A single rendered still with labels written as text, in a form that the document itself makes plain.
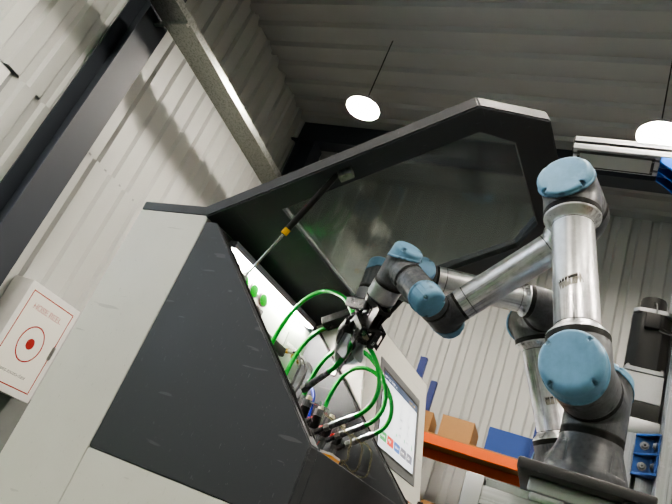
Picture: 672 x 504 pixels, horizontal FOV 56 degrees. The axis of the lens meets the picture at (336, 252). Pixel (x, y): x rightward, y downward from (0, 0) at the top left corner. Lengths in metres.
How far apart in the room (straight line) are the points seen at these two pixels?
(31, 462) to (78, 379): 0.22
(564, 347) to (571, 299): 0.11
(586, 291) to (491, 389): 7.24
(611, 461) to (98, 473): 1.11
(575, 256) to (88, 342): 1.27
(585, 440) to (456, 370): 7.35
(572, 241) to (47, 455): 1.33
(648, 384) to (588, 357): 0.45
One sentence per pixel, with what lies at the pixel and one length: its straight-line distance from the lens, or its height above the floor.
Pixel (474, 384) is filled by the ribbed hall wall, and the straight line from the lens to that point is 8.50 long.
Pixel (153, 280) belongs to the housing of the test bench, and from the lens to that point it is 1.81.
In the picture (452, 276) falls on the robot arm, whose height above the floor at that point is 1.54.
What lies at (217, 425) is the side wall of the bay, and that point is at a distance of 1.48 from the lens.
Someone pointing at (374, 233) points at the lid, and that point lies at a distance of 1.95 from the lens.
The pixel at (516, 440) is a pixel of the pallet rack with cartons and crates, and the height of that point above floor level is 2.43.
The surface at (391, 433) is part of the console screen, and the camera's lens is 2.39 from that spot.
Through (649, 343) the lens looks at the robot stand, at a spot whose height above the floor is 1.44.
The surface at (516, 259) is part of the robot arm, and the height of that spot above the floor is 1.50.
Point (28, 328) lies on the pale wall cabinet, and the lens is 5.98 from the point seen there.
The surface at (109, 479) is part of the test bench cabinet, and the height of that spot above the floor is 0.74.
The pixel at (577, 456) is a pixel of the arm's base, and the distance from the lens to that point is 1.25.
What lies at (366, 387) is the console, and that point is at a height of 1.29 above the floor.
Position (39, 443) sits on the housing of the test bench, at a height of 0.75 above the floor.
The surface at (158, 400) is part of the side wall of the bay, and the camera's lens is 1.60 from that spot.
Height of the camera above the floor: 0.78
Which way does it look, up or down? 24 degrees up
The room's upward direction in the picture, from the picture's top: 22 degrees clockwise
